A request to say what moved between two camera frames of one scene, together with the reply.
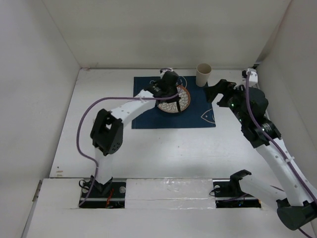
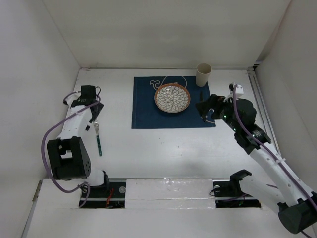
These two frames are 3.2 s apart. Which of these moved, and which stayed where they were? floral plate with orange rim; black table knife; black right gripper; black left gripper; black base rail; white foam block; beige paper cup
Moved: black left gripper; black right gripper; black table knife
Stayed: white foam block; floral plate with orange rim; beige paper cup; black base rail
